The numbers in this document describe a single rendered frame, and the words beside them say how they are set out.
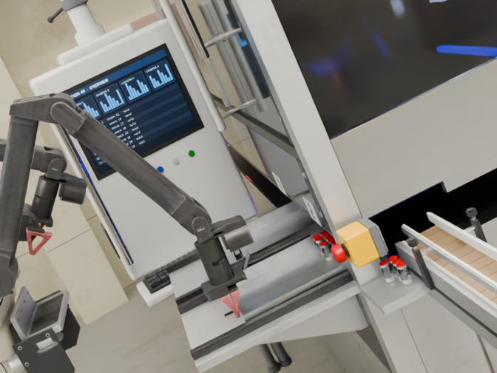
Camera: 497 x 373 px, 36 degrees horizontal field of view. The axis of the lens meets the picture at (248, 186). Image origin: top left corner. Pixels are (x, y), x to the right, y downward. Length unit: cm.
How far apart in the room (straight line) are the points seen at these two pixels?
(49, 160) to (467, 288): 114
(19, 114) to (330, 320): 84
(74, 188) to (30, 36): 301
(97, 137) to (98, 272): 334
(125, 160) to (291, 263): 57
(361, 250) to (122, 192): 118
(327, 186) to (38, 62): 360
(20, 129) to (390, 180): 79
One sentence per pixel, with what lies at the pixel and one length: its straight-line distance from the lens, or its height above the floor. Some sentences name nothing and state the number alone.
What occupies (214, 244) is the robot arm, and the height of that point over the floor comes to 108.
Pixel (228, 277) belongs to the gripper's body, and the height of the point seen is 100.
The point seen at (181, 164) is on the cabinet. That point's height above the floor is 109.
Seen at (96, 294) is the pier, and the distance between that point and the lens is 498.
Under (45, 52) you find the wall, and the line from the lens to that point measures 508.
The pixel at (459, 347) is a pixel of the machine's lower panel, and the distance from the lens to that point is 188.
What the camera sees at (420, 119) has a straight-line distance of 170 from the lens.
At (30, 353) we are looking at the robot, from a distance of 191.
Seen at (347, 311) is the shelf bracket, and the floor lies 79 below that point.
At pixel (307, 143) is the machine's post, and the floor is 122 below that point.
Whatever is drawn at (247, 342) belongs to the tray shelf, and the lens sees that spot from 173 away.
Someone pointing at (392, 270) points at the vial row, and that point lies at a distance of 170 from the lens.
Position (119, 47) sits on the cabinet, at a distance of 257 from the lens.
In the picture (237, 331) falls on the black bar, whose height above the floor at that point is 90.
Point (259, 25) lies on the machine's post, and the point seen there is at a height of 149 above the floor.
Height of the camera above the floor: 162
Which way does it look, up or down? 15 degrees down
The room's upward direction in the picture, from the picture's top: 25 degrees counter-clockwise
